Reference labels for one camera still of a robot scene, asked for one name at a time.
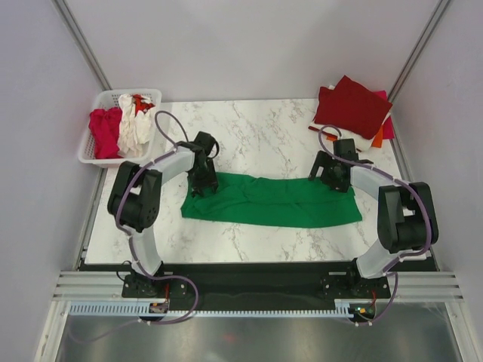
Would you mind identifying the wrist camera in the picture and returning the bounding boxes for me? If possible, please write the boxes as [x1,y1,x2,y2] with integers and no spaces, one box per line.
[333,139,359,161]
[193,131,220,158]

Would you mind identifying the right aluminium corner post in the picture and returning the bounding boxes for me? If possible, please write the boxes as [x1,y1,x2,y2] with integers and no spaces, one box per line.
[388,0,453,103]

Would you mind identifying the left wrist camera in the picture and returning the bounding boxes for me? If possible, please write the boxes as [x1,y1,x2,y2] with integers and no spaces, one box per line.
[193,131,220,158]

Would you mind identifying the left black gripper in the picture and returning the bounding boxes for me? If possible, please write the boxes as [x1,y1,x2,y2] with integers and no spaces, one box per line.
[187,160,218,197]

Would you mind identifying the green t-shirt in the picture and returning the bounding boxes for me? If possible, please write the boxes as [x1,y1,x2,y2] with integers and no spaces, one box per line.
[181,173,362,229]

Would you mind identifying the folded pink t-shirt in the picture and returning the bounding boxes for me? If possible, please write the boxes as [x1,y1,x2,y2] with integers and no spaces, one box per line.
[375,90,395,140]

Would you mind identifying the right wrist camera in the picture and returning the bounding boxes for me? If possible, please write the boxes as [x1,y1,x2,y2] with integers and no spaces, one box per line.
[333,139,359,161]

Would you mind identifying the white slotted cable duct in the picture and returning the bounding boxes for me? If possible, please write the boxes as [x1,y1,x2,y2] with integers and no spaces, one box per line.
[68,300,368,318]

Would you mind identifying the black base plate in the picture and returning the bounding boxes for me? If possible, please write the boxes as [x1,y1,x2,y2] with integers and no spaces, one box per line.
[121,259,392,312]

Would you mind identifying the folded white t-shirt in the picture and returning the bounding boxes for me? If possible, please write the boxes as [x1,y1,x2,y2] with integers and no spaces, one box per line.
[308,84,394,152]

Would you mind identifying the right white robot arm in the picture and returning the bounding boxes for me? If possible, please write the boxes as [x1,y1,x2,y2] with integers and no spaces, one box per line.
[309,151,439,297]

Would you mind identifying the aluminium corner post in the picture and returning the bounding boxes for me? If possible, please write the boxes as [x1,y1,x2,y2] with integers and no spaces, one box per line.
[388,0,453,103]
[52,0,112,91]

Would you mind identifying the crumpled red t-shirt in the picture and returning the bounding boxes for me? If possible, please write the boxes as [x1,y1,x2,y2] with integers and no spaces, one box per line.
[131,94,155,115]

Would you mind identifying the left aluminium corner post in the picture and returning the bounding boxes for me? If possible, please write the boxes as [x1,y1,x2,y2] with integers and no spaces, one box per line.
[52,0,112,91]

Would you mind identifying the white plastic laundry basket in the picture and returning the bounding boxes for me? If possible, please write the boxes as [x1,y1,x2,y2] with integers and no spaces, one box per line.
[78,88,162,168]

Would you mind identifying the crumpled white t-shirt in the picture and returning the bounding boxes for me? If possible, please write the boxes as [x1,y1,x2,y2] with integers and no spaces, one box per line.
[118,94,155,157]

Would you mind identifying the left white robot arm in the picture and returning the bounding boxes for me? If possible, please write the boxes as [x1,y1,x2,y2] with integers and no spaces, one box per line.
[107,133,220,296]

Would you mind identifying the folded orange t-shirt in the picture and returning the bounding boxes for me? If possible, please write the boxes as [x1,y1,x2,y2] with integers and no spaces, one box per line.
[323,127,383,152]

